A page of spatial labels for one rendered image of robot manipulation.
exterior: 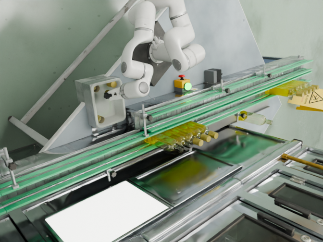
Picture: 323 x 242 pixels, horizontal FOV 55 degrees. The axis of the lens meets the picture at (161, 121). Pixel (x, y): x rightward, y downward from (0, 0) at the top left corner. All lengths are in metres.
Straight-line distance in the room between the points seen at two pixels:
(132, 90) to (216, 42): 1.00
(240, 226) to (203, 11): 1.32
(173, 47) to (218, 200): 0.70
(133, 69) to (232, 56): 1.17
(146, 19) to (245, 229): 0.93
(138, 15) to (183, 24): 0.22
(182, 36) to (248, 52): 1.10
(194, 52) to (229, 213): 0.73
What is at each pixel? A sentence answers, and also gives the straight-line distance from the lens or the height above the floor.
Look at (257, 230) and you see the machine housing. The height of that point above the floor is 1.61.
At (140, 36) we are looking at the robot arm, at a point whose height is 1.07.
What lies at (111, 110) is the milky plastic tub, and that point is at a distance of 1.66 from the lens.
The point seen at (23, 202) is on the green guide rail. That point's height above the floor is 0.96.
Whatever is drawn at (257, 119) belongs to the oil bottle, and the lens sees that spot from 2.15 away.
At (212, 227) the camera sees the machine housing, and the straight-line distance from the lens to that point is 1.30.
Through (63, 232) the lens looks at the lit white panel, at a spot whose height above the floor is 1.13.
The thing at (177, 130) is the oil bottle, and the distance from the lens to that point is 1.67.
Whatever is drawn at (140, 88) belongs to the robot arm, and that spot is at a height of 1.12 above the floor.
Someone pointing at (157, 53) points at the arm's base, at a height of 0.87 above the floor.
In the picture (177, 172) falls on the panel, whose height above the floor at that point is 1.12.
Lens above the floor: 2.14
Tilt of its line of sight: 47 degrees down
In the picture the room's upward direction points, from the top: 108 degrees clockwise
